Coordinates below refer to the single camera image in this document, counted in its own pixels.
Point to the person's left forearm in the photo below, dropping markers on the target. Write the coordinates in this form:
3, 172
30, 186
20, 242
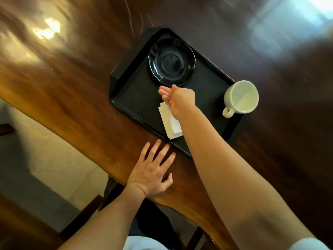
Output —
109, 221

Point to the black trousers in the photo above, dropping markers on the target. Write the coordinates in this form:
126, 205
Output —
153, 218

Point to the black saucer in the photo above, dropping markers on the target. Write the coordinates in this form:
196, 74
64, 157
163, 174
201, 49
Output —
171, 62

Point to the black plastic tray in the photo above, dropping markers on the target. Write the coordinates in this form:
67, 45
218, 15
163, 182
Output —
135, 96

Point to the folded white napkins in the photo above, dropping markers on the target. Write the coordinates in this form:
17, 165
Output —
171, 127

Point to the person's right forearm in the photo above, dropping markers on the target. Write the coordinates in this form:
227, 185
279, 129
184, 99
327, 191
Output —
223, 174

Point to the person's left thumb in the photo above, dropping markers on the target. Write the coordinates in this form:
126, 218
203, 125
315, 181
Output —
167, 180

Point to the person's left hand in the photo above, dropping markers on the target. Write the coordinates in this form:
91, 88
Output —
148, 177

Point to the dark wooden chair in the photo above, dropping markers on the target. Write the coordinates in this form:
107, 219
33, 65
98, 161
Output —
80, 218

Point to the person's right fingers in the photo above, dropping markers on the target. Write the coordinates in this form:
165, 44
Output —
166, 93

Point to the person's left middle finger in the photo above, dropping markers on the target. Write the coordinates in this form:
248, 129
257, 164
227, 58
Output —
162, 154

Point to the white ceramic cup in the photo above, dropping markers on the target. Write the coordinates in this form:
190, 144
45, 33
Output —
242, 97

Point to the person's left little finger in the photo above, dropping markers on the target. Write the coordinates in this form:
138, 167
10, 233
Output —
144, 153

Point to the person's right hand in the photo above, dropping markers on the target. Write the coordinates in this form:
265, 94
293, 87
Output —
182, 100

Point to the white shirt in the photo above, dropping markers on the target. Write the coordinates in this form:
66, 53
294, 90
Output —
143, 244

